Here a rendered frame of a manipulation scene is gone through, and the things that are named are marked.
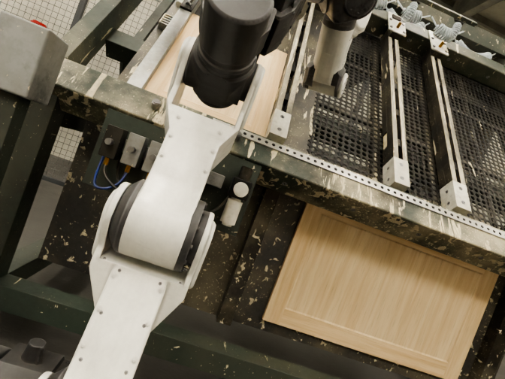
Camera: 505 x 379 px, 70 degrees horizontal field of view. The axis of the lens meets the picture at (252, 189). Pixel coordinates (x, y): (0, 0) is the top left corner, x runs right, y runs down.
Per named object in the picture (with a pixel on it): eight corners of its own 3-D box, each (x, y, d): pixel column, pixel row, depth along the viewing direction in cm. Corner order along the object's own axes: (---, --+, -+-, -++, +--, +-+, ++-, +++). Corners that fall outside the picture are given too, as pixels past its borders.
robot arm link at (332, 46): (335, 108, 111) (357, 35, 96) (295, 95, 114) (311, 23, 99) (343, 92, 119) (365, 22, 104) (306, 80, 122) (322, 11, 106)
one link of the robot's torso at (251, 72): (251, 86, 69) (267, 40, 74) (184, 59, 68) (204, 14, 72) (237, 119, 81) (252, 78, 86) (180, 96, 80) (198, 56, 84)
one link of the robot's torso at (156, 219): (192, 278, 61) (273, 51, 72) (89, 244, 59) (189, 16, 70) (189, 274, 76) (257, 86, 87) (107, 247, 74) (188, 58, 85)
